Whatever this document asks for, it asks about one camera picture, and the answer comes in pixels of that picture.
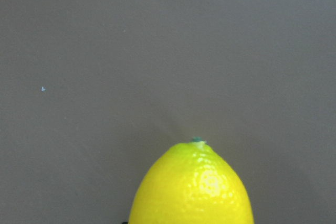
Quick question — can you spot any yellow lemon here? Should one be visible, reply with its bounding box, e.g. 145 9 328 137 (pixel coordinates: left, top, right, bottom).
128 137 254 223

